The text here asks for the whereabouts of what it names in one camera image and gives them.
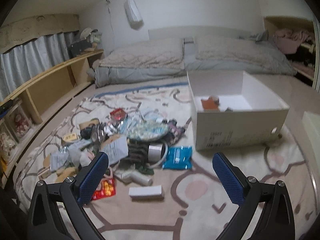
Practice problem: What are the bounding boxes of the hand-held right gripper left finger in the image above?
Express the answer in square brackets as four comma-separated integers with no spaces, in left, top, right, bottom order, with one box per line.
[26,151,110,240]

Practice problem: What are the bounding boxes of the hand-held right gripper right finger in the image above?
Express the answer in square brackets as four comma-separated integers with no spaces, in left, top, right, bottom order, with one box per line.
[212,152,297,240]

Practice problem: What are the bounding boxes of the grey plastic hand tool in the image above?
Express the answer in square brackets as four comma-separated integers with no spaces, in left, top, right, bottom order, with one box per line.
[115,170,153,187]

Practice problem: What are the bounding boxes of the white shoe box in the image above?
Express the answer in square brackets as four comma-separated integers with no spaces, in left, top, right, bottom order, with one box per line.
[186,70,290,152]

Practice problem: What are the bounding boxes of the green clip with white loop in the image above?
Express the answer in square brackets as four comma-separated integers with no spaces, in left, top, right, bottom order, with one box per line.
[135,165,154,176]

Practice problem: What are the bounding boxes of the brown leather holder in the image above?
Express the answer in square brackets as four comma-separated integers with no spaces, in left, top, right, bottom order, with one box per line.
[201,95,221,112]

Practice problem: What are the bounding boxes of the red sachet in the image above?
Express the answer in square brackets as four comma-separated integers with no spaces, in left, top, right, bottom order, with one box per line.
[91,179,117,200]

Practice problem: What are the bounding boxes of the pointed wooden piece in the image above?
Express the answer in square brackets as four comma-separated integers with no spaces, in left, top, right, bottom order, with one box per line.
[55,167,78,183]

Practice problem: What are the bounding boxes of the white plush balls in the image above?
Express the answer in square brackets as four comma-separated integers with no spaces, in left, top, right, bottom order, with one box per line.
[69,147,88,168]

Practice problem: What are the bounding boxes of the white paper sachet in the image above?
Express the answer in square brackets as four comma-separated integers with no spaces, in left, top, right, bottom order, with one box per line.
[100,136,129,167]

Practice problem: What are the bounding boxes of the cartoon printed blanket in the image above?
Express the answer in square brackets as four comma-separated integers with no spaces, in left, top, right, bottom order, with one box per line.
[14,84,313,240]

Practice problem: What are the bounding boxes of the face mask packet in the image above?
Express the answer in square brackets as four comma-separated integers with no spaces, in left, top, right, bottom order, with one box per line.
[142,107,165,123]
[50,150,69,172]

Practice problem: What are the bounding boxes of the tape roll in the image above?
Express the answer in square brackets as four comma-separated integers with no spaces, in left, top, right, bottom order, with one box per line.
[90,125,105,143]

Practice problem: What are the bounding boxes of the yellow label tin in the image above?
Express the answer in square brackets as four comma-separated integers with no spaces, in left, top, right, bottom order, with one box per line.
[61,133,79,144]

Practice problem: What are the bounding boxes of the blue plastic packet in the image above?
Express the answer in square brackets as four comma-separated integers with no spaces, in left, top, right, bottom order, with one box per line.
[162,146,193,170]

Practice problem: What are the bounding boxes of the white small box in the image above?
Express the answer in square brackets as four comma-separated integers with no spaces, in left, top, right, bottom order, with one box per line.
[129,185,165,201]

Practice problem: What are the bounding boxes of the white cup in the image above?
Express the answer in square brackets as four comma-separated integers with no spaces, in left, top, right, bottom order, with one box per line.
[147,142,168,164]

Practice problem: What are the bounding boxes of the red small box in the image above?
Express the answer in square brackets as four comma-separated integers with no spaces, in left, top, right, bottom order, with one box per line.
[109,108,128,122]

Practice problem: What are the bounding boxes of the iridescent pouch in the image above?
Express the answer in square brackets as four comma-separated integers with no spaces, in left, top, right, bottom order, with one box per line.
[127,122,170,142]

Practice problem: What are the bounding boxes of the dark crochet piece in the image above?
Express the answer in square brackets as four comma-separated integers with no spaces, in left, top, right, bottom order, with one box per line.
[166,120,187,138]

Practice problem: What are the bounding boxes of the glass dome with doll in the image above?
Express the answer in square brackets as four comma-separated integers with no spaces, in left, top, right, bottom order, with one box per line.
[6,105,33,140]

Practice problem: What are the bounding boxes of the white flower ornament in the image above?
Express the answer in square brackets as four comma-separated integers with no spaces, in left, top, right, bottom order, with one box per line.
[0,127,19,160]

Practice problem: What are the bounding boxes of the wooden shelf unit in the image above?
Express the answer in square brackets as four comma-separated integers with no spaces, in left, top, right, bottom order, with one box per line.
[0,49,104,188]

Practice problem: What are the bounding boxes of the grey duvet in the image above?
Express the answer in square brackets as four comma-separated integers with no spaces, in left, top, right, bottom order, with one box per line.
[86,34,298,88]

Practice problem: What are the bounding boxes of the beige quilted cover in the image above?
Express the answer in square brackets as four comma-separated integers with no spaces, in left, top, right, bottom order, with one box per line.
[194,34,288,68]
[100,38,185,70]

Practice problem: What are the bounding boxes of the black bag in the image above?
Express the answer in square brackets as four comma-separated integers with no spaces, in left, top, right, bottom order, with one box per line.
[68,40,94,58]

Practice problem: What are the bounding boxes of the grey curtain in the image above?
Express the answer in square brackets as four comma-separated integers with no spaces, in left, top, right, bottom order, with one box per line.
[0,31,75,100]

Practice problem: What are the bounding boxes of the white sun hat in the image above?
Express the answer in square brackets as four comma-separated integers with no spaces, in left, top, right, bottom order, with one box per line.
[79,28,99,39]

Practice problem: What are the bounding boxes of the white headboard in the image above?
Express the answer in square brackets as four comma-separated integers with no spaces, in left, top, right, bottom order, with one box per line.
[148,26,263,41]

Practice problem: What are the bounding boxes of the pink clothes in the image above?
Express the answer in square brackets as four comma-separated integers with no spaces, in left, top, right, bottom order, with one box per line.
[272,29,314,54]

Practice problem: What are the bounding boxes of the beige cartoon valance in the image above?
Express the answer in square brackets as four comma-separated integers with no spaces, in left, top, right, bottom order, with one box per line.
[0,14,80,54]

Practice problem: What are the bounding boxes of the white hanging bag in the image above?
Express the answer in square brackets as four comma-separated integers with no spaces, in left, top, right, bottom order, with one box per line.
[124,0,145,29]

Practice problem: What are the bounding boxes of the brown braided cord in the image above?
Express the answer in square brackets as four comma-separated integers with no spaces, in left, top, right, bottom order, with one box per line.
[119,142,150,170]

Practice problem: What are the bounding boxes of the tan strap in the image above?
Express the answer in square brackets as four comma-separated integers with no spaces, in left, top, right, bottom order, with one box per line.
[79,120,100,130]

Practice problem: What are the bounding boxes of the white wall cable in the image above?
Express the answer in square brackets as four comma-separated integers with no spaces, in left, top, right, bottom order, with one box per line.
[106,0,115,53]

